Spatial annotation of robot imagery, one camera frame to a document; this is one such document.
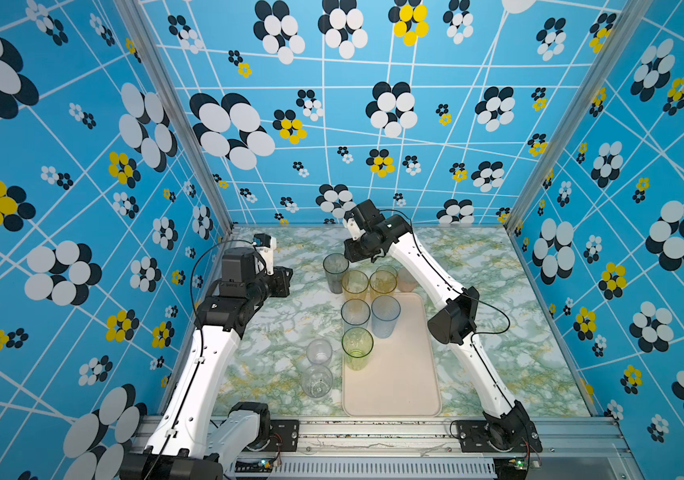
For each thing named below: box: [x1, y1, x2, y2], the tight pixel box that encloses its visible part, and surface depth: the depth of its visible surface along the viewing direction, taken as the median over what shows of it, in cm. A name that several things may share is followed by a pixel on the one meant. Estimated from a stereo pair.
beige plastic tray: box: [342, 292, 441, 418], surface depth 84 cm
